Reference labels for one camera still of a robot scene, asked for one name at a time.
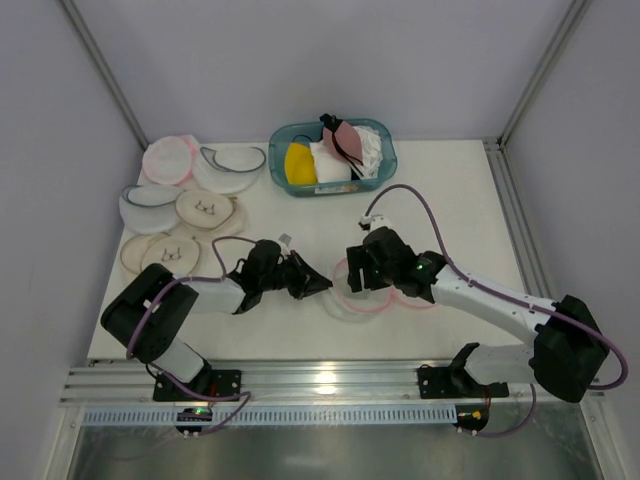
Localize pink-trimmed mesh laundry bag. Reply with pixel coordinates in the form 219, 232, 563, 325
321, 258, 435, 323

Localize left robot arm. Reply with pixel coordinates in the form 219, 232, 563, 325
100, 239, 332, 397

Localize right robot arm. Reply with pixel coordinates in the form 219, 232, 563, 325
346, 226, 611, 403

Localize white lace bra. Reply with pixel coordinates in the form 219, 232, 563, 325
354, 126, 383, 179

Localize yellow bra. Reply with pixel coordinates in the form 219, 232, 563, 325
284, 142, 317, 186

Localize beige laundry bag upper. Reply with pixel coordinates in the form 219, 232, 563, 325
175, 190, 247, 242

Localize beige laundry bag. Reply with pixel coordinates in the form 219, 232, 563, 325
175, 190, 247, 242
119, 233, 202, 283

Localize beige laundry bag lower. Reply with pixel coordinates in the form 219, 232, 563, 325
119, 233, 202, 283

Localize grey-trimmed open laundry bag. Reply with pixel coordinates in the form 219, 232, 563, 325
192, 145, 267, 195

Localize pink and black bra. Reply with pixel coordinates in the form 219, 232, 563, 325
320, 113, 363, 165

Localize grey-trimmed folded laundry bag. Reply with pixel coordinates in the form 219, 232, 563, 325
118, 184, 184, 235

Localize pink-trimmed laundry bag stack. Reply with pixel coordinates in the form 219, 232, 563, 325
142, 135, 200, 186

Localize teal plastic basket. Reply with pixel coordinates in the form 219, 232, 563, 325
267, 118, 398, 197

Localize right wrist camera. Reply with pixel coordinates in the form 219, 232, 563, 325
358, 214, 393, 232

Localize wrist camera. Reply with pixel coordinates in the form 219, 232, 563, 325
277, 233, 292, 249
358, 214, 393, 232

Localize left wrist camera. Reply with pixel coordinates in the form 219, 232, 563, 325
277, 233, 292, 249

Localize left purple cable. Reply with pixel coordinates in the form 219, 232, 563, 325
124, 235, 254, 436

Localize aluminium front rail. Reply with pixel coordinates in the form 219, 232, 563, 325
60, 358, 606, 407

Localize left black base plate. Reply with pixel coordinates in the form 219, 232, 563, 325
152, 368, 242, 402

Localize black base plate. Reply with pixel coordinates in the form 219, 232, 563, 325
416, 365, 510, 399
152, 368, 242, 402

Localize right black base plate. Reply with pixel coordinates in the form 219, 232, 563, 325
416, 365, 510, 399

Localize slotted cable duct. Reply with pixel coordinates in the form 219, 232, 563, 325
81, 403, 457, 428

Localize right aluminium side rail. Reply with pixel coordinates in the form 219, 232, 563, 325
482, 138, 558, 298

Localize right aluminium corner post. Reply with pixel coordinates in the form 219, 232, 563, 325
497, 0, 593, 149

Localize aluminium corner post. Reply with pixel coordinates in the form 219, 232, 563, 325
55, 0, 149, 149
497, 0, 593, 149

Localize left aluminium corner post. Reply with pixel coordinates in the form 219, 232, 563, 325
55, 0, 149, 149

